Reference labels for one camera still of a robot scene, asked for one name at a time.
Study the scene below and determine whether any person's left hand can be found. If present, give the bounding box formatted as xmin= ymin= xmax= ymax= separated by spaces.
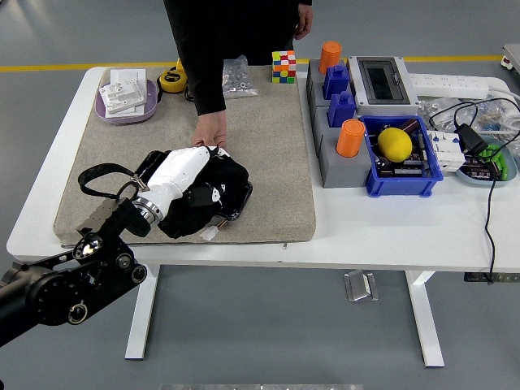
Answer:
xmin=292 ymin=2 xmax=314 ymax=41

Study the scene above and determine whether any person's right hand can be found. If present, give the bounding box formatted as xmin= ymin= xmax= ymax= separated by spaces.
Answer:
xmin=191 ymin=110 xmax=228 ymax=150

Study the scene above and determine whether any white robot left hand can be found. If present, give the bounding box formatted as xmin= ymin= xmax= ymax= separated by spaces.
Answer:
xmin=140 ymin=145 xmax=232 ymax=219

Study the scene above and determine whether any white connector with orange wires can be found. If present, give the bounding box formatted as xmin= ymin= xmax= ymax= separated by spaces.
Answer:
xmin=199 ymin=221 xmax=223 ymax=241

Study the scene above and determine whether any orange cylinder peg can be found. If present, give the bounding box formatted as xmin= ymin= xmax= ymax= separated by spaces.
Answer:
xmin=335 ymin=119 xmax=366 ymax=158
xmin=318 ymin=41 xmax=343 ymax=76

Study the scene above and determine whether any colourful puzzle cube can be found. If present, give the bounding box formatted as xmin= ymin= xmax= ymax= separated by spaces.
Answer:
xmin=271 ymin=50 xmax=297 ymax=85

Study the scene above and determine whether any clear bag of metal nuts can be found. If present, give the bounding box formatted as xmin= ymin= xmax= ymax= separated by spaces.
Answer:
xmin=222 ymin=55 xmax=259 ymax=101

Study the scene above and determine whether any person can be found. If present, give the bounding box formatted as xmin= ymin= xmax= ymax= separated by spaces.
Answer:
xmin=162 ymin=0 xmax=314 ymax=66

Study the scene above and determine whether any yellow tape measure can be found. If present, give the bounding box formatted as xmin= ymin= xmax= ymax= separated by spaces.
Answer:
xmin=156 ymin=58 xmax=194 ymax=102

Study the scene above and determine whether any grey-brown mat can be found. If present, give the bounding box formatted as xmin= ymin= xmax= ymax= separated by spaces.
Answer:
xmin=52 ymin=66 xmax=317 ymax=248

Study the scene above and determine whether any purple oval tray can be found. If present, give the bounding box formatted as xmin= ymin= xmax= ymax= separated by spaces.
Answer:
xmin=94 ymin=78 xmax=159 ymax=125

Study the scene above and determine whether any blue block peg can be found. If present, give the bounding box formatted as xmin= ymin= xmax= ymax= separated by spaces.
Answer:
xmin=327 ymin=91 xmax=358 ymax=129
xmin=323 ymin=63 xmax=350 ymax=101

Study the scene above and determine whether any grey electrical box with window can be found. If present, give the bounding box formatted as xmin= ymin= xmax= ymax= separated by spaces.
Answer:
xmin=347 ymin=55 xmax=420 ymax=118

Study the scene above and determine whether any grey peg holder base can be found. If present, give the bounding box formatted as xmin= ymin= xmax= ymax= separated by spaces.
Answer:
xmin=305 ymin=58 xmax=373 ymax=189

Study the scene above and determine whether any white table leg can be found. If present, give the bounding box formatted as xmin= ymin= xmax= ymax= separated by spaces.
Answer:
xmin=404 ymin=271 xmax=445 ymax=368
xmin=124 ymin=263 xmax=162 ymax=361

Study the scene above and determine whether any yellow lemon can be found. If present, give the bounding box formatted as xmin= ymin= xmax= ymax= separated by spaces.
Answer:
xmin=377 ymin=127 xmax=414 ymax=163

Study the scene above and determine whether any white power strip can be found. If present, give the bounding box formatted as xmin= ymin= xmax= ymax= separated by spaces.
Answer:
xmin=408 ymin=72 xmax=491 ymax=101

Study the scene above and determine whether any dark circuit board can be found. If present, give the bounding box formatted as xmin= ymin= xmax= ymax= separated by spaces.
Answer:
xmin=375 ymin=152 xmax=431 ymax=178

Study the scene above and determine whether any white circuit breaker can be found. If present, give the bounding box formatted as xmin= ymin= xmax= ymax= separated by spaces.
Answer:
xmin=426 ymin=129 xmax=466 ymax=174

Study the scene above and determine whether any blue plastic bin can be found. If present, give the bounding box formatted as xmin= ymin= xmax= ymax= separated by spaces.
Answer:
xmin=359 ymin=115 xmax=444 ymax=199

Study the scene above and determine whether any white cart with red wheel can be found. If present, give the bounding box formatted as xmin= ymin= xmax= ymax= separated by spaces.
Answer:
xmin=500 ymin=42 xmax=520 ymax=74

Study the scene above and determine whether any clear bag of small parts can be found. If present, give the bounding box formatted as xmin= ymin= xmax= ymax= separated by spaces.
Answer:
xmin=416 ymin=96 xmax=520 ymax=136

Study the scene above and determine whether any green plastic part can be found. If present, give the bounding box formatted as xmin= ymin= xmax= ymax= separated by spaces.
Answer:
xmin=478 ymin=145 xmax=509 ymax=180

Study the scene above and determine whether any light blue dish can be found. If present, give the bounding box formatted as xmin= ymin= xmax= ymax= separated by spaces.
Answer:
xmin=454 ymin=136 xmax=518 ymax=188

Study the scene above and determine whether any table control box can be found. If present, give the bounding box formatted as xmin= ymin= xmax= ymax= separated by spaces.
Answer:
xmin=464 ymin=271 xmax=520 ymax=284

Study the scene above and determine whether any white switch module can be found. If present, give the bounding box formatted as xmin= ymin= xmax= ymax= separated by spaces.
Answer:
xmin=98 ymin=80 xmax=146 ymax=115

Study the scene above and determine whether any flat white switch plate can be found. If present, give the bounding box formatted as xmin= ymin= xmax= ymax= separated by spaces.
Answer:
xmin=109 ymin=67 xmax=147 ymax=97

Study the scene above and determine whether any black power adapter with cord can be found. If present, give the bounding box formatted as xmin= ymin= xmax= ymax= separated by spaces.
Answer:
xmin=428 ymin=101 xmax=505 ymax=285

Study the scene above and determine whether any metal bracket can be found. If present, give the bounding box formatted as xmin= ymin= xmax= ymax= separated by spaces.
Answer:
xmin=343 ymin=270 xmax=379 ymax=303

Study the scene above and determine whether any white cable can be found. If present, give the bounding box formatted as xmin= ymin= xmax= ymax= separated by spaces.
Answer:
xmin=486 ymin=87 xmax=520 ymax=132

